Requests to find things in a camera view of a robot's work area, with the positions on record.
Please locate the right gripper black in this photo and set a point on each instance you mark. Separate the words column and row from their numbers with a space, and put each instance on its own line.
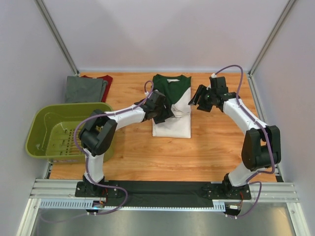
column 200, row 92

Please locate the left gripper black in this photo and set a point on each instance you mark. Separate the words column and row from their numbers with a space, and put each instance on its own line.
column 167, row 113

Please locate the white and green t-shirt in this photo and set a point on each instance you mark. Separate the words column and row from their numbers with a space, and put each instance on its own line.
column 178, row 94

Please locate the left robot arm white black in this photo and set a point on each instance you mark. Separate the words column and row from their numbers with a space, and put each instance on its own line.
column 98, row 132

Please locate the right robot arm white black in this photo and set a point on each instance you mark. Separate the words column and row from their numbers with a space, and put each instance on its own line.
column 261, row 150

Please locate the folded red t-shirt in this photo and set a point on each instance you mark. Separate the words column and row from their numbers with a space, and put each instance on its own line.
column 107, row 81

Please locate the folded grey t-shirt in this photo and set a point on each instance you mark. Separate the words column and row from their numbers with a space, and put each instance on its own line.
column 83, row 90

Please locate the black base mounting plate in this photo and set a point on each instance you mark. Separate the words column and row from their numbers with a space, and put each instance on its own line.
column 163, row 193

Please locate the green plastic basket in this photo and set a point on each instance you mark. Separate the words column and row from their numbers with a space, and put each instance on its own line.
column 51, row 133

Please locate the right aluminium frame post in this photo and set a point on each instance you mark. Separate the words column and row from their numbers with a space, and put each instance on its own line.
column 272, row 35

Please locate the aluminium frame post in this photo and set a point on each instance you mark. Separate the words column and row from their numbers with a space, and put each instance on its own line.
column 56, row 35
column 272, row 35

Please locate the left aluminium frame post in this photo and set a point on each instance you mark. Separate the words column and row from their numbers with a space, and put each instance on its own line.
column 56, row 35

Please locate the slotted grey cable duct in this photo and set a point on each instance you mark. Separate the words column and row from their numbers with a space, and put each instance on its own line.
column 93, row 205

